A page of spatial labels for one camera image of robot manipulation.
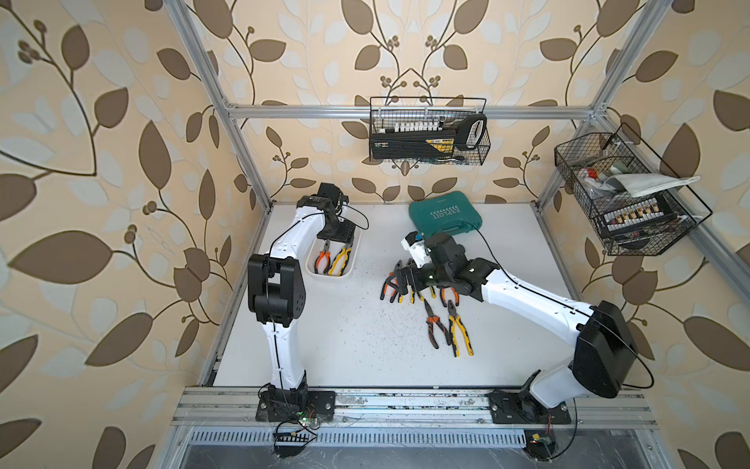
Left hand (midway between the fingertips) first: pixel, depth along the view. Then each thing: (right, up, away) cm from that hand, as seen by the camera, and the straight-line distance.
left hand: (346, 233), depth 94 cm
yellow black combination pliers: (+21, -21, -1) cm, 30 cm away
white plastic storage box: (-12, -5, +12) cm, 17 cm away
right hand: (+17, -12, -13) cm, 24 cm away
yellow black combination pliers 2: (+34, -27, -6) cm, 44 cm away
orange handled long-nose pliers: (+27, -27, -5) cm, 38 cm away
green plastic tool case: (+38, +8, +18) cm, 42 cm away
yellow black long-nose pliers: (+29, -20, -1) cm, 35 cm away
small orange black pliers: (-9, -4, +12) cm, 15 cm away
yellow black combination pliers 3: (-1, -6, +11) cm, 12 cm away
